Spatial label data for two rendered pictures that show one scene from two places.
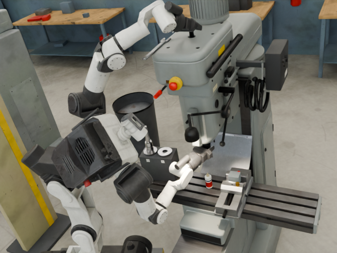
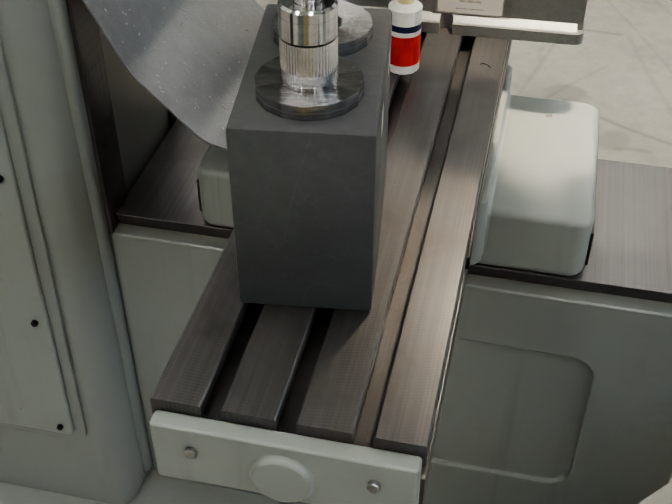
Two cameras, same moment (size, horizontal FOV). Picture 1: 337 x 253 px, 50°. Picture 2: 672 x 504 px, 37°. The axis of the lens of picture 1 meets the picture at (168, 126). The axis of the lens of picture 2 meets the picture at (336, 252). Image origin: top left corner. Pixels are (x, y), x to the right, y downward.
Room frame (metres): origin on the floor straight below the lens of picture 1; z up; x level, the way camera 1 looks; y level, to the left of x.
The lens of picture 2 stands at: (2.11, 0.83, 1.54)
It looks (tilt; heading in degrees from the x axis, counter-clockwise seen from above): 40 degrees down; 251
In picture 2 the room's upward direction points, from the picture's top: straight up
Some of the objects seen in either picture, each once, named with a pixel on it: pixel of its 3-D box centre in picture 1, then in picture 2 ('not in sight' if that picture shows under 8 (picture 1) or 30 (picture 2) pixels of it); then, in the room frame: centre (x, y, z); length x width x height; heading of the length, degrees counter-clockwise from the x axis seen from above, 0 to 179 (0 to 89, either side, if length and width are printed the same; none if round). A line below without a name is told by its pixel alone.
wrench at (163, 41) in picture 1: (156, 48); not in sight; (1.59, -0.01, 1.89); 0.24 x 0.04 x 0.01; 149
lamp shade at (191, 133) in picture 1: (191, 133); not in sight; (1.47, -0.10, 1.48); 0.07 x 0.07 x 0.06
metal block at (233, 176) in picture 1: (234, 177); not in sight; (1.58, -0.32, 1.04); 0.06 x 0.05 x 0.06; 60
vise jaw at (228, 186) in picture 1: (232, 187); not in sight; (1.53, -0.29, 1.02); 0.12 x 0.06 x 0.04; 60
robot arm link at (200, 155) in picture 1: (197, 157); not in sight; (1.60, -0.12, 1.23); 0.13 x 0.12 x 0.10; 43
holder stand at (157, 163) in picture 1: (160, 162); (317, 146); (1.88, 0.10, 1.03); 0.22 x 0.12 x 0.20; 66
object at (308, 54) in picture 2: (149, 146); (308, 45); (1.90, 0.14, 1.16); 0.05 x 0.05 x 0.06
